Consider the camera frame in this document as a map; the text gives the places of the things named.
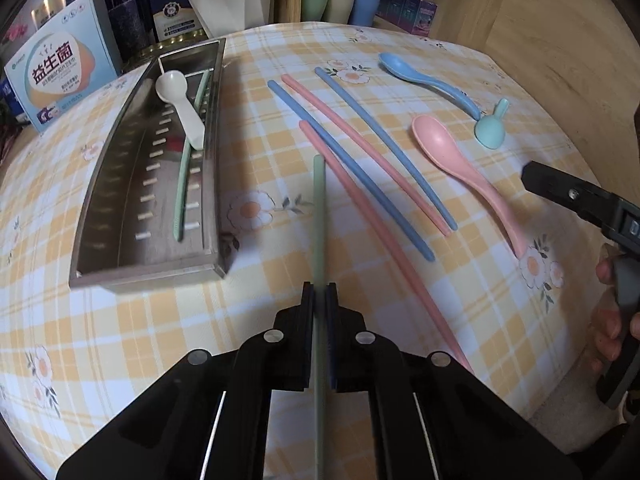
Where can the dark blue glitter cup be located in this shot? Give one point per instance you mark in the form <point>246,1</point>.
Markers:
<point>127,25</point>

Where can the purple box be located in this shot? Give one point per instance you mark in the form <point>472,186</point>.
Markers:
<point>395,7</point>
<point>424,16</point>

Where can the beige cup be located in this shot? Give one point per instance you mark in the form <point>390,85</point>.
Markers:
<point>341,7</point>

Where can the gold embossed tray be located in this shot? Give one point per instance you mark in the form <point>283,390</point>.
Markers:
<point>165,47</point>

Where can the pink chopstick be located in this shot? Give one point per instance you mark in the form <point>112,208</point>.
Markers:
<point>287,80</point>
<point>306,128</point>

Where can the white spoon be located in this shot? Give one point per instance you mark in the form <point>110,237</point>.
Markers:
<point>172,87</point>

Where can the stainless steel tray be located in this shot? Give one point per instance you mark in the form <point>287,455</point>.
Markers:
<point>125,220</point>

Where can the dark blue white-label box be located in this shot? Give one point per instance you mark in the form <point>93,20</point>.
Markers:
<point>175,15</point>

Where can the blue chopstick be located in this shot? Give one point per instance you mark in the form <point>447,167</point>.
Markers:
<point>274,86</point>
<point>450,221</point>

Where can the pink spoon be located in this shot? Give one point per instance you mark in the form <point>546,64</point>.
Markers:
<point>432,135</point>

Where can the green cup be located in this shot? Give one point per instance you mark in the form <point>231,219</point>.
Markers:
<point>314,5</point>

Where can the person's right hand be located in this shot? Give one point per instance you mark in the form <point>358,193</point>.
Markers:
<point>605,330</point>

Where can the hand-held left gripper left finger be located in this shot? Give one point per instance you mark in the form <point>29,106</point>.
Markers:
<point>307,292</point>

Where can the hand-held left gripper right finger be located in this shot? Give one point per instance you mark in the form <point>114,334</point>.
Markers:
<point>331,292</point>

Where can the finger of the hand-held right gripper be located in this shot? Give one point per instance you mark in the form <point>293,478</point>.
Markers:
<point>550,180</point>

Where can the green chopstick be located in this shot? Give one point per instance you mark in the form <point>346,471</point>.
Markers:
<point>181,200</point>
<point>318,220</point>

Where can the light blue orange box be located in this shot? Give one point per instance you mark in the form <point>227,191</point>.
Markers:
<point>60,70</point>

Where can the blue spoon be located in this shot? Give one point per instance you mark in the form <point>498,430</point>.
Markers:
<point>397,65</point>

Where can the teal spoon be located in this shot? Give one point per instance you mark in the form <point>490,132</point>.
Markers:
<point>487,132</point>

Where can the yellow checked flower tablecloth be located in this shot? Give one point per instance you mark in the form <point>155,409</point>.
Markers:
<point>125,335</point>

